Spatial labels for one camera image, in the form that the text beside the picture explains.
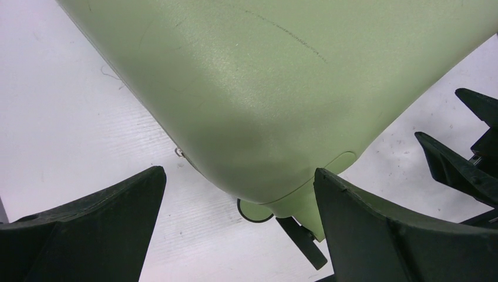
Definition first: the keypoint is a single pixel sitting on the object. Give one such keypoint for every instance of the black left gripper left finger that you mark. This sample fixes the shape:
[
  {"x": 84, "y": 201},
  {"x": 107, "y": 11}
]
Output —
[{"x": 103, "y": 236}]

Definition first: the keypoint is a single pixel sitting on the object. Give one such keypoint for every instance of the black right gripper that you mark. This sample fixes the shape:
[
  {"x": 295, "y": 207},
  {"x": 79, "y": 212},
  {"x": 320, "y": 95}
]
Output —
[{"x": 478, "y": 176}]

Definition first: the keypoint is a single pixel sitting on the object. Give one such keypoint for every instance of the green hard-shell suitcase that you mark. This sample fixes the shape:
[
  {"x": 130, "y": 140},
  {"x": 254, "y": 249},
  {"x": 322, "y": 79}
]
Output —
[{"x": 259, "y": 94}]

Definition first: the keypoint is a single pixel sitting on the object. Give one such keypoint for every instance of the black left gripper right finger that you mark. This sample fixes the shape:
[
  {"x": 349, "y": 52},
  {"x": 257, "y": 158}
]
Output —
[{"x": 372, "y": 239}]

